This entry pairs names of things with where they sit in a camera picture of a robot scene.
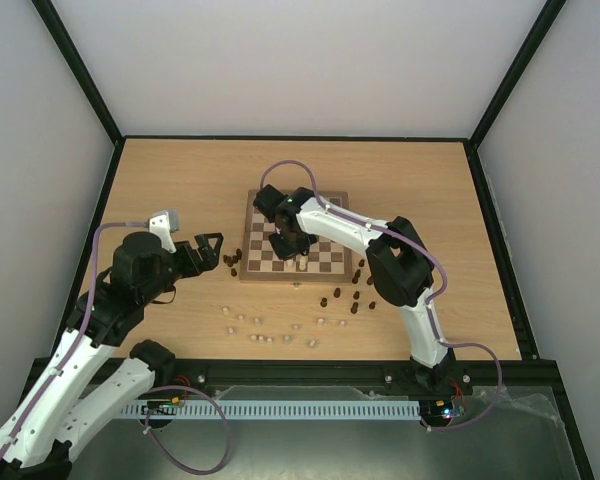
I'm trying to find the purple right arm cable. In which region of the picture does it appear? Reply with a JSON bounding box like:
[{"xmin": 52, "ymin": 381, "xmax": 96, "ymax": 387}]
[{"xmin": 259, "ymin": 159, "xmax": 504, "ymax": 433}]

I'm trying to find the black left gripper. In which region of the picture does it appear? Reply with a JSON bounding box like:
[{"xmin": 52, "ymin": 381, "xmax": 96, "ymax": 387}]
[{"xmin": 142, "ymin": 232, "xmax": 225, "ymax": 303}]

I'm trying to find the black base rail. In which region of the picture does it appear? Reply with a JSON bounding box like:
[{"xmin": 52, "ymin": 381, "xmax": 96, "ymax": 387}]
[{"xmin": 29, "ymin": 357, "xmax": 561, "ymax": 396}]

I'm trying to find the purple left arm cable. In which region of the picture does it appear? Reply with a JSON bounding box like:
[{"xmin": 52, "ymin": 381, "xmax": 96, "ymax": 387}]
[{"xmin": 0, "ymin": 219, "xmax": 153, "ymax": 476}]

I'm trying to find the black frame post left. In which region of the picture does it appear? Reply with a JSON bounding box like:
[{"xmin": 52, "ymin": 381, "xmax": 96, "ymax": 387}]
[{"xmin": 31, "ymin": 0, "xmax": 124, "ymax": 146}]

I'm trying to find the white slotted cable duct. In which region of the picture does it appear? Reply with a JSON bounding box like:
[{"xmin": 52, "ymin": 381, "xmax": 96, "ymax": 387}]
[{"xmin": 151, "ymin": 400, "xmax": 421, "ymax": 421}]

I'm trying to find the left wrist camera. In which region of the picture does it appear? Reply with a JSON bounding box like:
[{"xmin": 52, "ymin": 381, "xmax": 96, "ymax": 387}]
[{"xmin": 148, "ymin": 209, "xmax": 180, "ymax": 242}]

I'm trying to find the wooden chess board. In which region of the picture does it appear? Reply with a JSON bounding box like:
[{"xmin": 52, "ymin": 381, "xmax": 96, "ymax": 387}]
[{"xmin": 239, "ymin": 189, "xmax": 353, "ymax": 284}]

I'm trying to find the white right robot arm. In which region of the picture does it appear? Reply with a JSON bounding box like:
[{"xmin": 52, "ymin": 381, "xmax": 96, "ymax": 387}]
[{"xmin": 253, "ymin": 184, "xmax": 451, "ymax": 392}]

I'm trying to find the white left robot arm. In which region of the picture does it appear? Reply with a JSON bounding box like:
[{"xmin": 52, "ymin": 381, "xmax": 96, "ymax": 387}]
[{"xmin": 0, "ymin": 230, "xmax": 223, "ymax": 479}]

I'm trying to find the black frame post right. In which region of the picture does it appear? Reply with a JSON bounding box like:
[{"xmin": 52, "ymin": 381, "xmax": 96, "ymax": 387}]
[{"xmin": 469, "ymin": 0, "xmax": 567, "ymax": 146}]

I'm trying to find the black frame post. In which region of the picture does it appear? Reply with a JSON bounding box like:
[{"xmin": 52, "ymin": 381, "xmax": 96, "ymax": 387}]
[
  {"xmin": 31, "ymin": 0, "xmax": 124, "ymax": 146},
  {"xmin": 469, "ymin": 0, "xmax": 567, "ymax": 146}
]

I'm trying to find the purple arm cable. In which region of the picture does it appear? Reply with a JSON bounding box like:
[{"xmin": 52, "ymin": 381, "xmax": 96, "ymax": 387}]
[
  {"xmin": 259, "ymin": 159, "xmax": 504, "ymax": 433},
  {"xmin": 0, "ymin": 219, "xmax": 153, "ymax": 476}
]

